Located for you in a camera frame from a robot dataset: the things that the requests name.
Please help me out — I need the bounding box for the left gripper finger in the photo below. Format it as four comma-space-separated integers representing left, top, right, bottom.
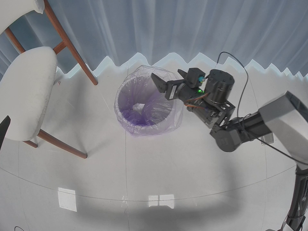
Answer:
0, 115, 11, 151

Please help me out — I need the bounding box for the purple plastic bag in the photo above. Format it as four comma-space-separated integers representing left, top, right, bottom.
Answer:
114, 65, 183, 137

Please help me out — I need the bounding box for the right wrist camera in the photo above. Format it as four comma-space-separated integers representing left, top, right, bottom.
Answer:
188, 68, 206, 89

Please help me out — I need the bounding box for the white padded wooden chair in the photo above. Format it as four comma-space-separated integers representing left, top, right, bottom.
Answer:
0, 0, 98, 159

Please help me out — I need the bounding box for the white curtain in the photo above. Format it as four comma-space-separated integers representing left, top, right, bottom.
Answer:
0, 0, 308, 82

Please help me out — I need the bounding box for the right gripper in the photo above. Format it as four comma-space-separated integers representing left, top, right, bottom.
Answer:
151, 69, 208, 106

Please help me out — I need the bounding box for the white trash bin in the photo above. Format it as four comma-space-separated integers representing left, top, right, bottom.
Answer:
115, 77, 177, 136

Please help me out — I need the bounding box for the white paper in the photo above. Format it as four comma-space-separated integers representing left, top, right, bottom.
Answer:
131, 102, 146, 113

